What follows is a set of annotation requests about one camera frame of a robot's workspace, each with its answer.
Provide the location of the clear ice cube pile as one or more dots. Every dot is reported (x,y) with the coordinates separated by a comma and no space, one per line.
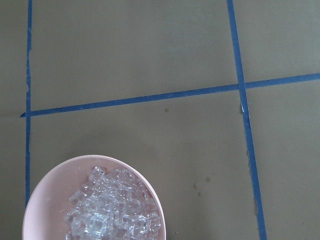
(113,205)

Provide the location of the pink plastic bowl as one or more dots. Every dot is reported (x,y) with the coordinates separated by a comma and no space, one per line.
(49,201)

